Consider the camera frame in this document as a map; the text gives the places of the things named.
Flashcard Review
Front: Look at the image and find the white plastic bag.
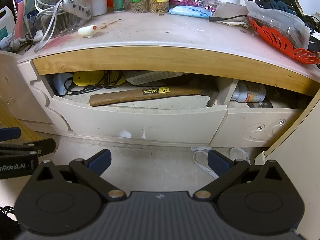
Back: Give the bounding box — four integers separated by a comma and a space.
52, 74, 74, 96

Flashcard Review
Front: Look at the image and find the white power strip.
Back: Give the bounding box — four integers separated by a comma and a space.
61, 0, 93, 22

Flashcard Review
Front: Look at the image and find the cream cabinet door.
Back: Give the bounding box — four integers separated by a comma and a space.
254, 90, 320, 240

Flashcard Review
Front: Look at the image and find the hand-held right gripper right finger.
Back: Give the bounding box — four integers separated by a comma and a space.
194, 149, 289, 201

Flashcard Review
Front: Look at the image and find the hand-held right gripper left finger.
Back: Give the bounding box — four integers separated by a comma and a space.
31, 149, 125, 202

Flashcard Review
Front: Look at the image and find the black power plug cable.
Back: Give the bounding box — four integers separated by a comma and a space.
209, 15, 250, 23

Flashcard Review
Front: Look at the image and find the white tissue roll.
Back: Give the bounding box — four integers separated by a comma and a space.
89, 0, 108, 16

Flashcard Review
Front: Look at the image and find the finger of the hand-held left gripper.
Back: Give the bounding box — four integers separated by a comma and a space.
0, 138, 56, 156
0, 127, 21, 142

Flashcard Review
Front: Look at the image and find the blue face mask pack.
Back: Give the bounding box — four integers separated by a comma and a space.
168, 5, 212, 18

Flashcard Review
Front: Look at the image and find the dark printed booklet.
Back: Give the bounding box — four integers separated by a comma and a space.
246, 99, 275, 108

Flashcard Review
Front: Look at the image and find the black cable bundle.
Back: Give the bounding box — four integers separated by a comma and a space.
64, 71, 125, 95

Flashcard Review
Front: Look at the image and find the dark blue plastic fan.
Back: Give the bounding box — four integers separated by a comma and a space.
257, 0, 296, 16

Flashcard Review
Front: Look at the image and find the cream wooden cabinet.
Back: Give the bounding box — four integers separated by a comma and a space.
0, 0, 320, 148

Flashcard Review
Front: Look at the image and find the thin black cable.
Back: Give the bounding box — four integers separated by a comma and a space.
0, 206, 18, 227

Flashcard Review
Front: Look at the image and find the clear plastic container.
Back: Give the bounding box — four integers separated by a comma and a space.
24, 5, 78, 35

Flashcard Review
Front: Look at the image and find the white plastic jug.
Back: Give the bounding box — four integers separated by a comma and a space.
0, 6, 17, 41

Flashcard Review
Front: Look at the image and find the small cream drawer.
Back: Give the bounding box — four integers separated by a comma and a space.
210, 101, 304, 148

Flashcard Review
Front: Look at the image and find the orange plastic basket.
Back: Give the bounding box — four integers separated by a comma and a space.
247, 16, 320, 65

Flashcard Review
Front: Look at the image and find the small white red-tipped plastic piece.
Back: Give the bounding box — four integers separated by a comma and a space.
78, 25, 97, 38

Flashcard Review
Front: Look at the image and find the yellow plastic device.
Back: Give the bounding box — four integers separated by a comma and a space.
72, 71, 125, 88

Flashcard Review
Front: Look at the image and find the white vented box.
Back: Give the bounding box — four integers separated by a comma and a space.
125, 71, 184, 85

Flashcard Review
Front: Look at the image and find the wooden handle hammer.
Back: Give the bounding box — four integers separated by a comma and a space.
89, 86, 218, 107

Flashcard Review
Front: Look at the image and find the white cable bundle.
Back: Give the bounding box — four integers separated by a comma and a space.
34, 0, 74, 48

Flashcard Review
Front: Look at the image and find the clear plastic bag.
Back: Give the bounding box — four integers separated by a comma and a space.
244, 0, 310, 53

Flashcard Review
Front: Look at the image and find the wide cream drawer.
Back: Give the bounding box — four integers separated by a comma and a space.
49, 96, 228, 145

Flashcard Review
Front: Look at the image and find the white pill bottle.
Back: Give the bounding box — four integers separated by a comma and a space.
230, 81, 266, 103

